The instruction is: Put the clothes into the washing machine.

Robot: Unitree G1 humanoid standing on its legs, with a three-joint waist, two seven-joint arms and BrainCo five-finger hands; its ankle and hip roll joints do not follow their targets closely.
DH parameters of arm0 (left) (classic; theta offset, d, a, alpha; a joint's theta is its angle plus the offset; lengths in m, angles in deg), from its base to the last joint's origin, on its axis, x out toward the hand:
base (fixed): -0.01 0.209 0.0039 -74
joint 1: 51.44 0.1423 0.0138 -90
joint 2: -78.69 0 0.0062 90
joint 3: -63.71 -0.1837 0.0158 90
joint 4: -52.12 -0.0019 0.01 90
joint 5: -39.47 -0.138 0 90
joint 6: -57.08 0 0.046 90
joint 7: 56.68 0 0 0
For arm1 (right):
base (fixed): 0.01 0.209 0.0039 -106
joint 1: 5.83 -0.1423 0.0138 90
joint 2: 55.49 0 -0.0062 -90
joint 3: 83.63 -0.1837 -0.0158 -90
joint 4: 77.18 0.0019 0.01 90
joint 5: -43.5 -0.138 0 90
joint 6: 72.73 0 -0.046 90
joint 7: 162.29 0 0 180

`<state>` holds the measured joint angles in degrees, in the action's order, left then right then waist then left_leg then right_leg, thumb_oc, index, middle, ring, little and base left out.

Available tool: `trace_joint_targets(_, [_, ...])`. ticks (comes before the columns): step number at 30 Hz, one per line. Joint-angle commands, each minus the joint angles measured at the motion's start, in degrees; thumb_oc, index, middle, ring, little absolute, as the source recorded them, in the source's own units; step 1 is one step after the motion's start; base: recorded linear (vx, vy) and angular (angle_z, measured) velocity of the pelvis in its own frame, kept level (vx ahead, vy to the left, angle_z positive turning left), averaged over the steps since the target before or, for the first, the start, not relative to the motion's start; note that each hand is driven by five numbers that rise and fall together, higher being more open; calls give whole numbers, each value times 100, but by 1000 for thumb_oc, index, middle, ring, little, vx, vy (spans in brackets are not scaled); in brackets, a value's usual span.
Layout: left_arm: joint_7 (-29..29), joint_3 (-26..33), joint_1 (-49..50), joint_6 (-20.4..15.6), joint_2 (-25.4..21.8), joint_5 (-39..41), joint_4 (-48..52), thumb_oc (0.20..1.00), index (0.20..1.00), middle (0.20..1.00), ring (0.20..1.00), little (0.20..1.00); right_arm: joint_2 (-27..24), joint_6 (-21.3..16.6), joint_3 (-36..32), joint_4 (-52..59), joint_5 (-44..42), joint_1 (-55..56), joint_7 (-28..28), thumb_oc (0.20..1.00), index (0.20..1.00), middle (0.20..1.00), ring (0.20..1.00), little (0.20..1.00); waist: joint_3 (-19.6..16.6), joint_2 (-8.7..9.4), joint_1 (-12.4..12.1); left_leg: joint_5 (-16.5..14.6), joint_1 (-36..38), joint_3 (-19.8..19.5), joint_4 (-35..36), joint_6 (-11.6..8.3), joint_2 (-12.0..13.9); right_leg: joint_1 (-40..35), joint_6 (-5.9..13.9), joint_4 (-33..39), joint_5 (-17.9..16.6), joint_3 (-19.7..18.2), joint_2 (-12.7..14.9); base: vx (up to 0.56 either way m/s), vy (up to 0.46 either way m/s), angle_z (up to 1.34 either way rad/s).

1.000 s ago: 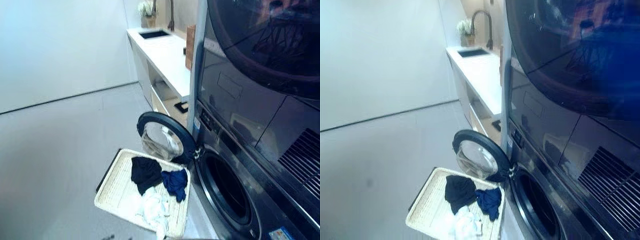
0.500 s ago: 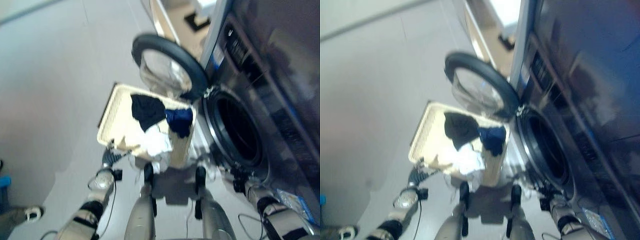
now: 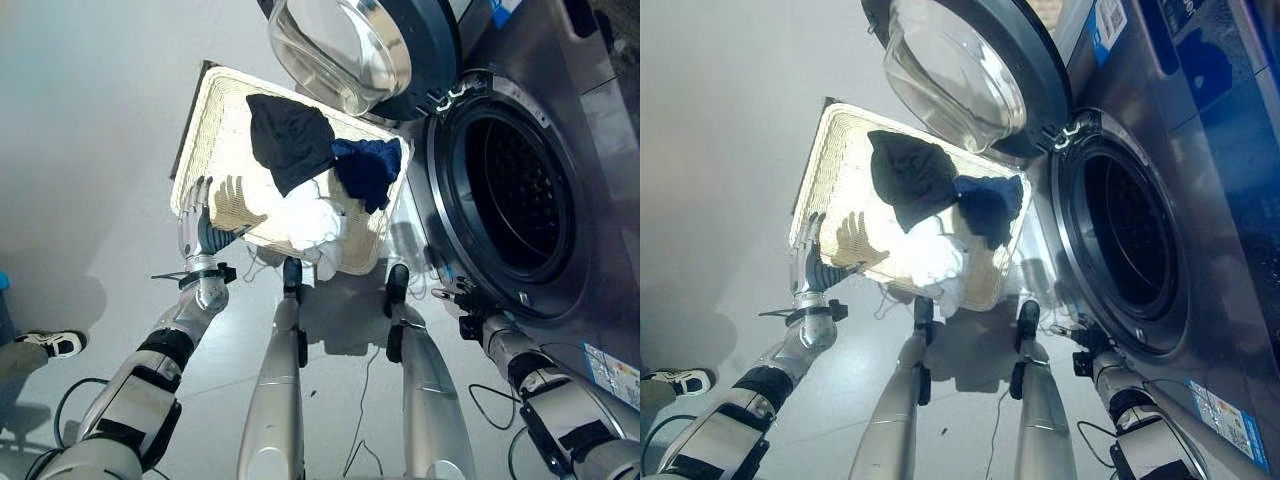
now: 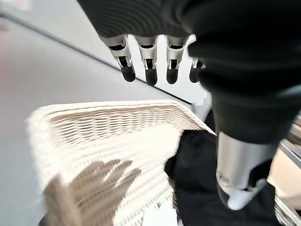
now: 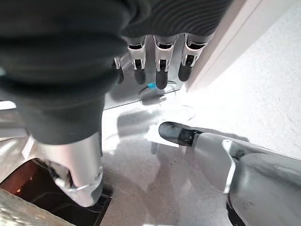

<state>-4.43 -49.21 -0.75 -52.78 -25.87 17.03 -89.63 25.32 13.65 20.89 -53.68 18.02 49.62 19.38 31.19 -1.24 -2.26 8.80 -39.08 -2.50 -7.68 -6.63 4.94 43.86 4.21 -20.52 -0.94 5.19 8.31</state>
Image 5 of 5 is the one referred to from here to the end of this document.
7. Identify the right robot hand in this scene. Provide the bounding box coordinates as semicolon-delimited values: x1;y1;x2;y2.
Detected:
0;0;232;208

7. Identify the round metal floor drain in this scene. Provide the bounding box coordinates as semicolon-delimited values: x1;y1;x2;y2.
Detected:
138;80;183;105

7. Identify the beige grey cloth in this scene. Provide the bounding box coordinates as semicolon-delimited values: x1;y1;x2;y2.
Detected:
0;113;36;186

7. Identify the black laundry basket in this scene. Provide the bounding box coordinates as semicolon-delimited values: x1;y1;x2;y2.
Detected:
0;159;113;226

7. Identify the grey textured cloth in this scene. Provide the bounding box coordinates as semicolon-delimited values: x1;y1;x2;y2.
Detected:
0;188;62;226

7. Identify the pale door frame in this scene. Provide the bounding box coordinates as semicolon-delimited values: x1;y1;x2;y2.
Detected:
185;0;271;93

